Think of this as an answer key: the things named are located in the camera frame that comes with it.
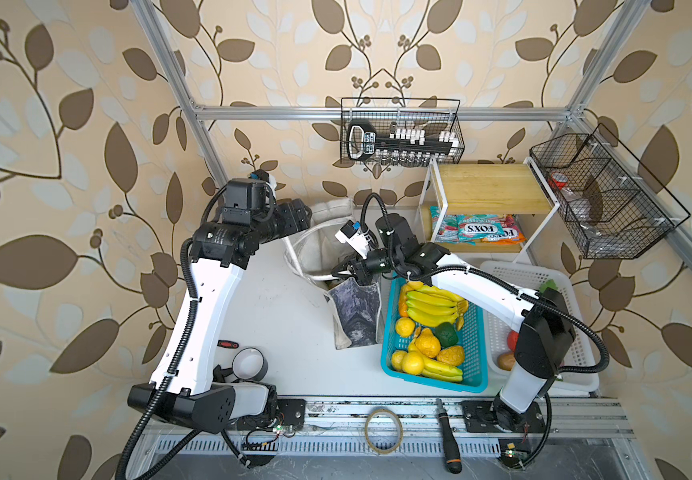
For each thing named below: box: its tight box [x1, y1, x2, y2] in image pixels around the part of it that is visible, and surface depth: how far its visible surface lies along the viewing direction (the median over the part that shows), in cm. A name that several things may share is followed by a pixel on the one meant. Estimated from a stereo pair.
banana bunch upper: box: [406, 280, 469, 330], surface depth 90 cm
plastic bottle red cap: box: [548, 172, 593, 222], surface depth 80 cm
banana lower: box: [409, 349, 463, 382], surface depth 79 cm
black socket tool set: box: [346, 119, 459, 166], surface depth 86 cm
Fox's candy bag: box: [430, 206, 526, 245], surface depth 90 cm
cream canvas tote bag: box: [284, 199, 384, 350], surface depth 81 cm
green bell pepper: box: [433, 322, 458, 348], surface depth 84 cm
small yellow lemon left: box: [395, 316, 415, 338], surface depth 87 cm
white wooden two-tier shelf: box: [420, 157, 560, 263], surface depth 81 cm
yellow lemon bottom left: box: [391, 350, 424, 375], surface depth 76 cm
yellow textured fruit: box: [414, 327, 441, 359], surface depth 82 cm
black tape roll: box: [232, 347, 269, 381], surface depth 83 cm
